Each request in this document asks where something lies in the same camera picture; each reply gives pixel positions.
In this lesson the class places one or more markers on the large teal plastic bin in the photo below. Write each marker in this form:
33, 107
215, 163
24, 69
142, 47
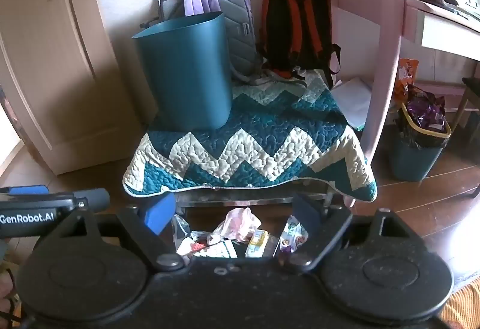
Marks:
187, 73

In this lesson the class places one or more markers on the black orange backpack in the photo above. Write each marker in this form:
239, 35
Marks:
296, 24

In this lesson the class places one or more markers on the teal white zigzag quilt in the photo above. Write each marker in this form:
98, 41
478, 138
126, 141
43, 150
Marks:
258, 133

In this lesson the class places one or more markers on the pink desk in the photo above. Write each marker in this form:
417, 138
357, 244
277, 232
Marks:
378, 62

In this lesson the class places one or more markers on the wooden chair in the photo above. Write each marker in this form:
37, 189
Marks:
470, 88

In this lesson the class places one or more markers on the clear plastic wrapper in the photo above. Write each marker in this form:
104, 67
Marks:
181, 231

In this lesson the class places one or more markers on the wooden wardrobe door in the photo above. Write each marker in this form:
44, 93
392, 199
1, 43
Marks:
45, 70

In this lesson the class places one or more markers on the pink plastic bag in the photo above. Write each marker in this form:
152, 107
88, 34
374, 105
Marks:
240, 222

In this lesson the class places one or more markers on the yellow juice carton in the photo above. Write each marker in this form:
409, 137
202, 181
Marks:
258, 244

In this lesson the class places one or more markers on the small teal lined bin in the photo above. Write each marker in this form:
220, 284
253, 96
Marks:
412, 160

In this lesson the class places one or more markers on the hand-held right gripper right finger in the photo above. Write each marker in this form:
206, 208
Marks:
305, 215

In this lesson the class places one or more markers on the white paper sheet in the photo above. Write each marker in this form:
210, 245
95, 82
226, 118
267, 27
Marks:
352, 100

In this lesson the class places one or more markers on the purple grey backpack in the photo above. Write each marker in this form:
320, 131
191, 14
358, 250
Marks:
232, 13

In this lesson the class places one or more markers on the orange snack bag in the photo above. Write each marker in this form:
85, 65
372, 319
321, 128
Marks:
407, 77

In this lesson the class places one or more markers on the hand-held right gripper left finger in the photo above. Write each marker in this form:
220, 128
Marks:
159, 215

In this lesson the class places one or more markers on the orange rug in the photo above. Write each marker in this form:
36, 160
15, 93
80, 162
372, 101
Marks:
465, 306

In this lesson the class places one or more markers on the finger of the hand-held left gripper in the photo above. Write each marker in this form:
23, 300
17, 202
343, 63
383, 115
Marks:
28, 190
93, 199

